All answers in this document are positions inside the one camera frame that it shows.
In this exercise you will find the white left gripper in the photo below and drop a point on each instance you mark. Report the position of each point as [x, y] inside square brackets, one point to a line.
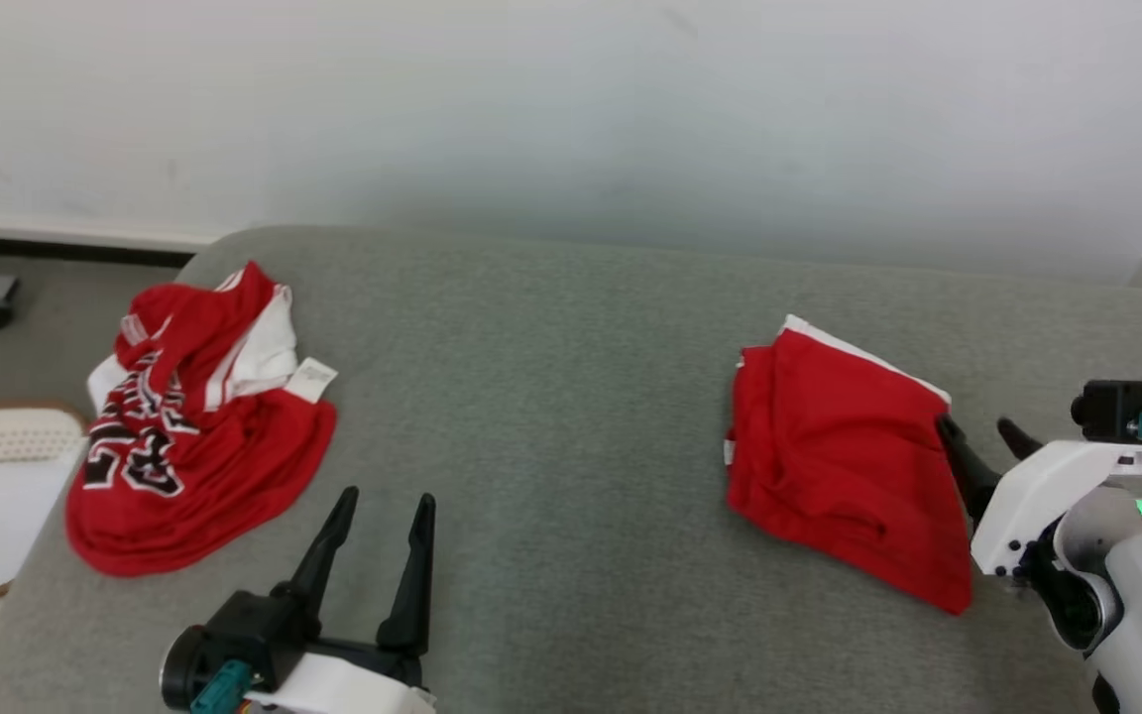
[353, 684]

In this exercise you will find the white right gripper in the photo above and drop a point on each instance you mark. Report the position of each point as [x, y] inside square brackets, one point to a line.
[1037, 496]

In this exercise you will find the red shorts with white stripes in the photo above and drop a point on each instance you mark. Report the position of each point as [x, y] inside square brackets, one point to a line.
[839, 456]

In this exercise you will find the red jersey with black print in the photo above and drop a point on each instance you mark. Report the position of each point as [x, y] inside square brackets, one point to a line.
[214, 466]

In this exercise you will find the white black baseboard strip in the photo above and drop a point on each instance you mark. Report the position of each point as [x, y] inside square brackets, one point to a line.
[85, 241]

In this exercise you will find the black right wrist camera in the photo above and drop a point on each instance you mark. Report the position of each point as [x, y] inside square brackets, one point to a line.
[1111, 409]

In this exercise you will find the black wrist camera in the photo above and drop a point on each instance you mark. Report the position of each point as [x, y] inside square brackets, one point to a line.
[1111, 409]
[244, 630]

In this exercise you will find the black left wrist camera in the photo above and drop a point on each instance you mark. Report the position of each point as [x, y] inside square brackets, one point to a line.
[244, 630]

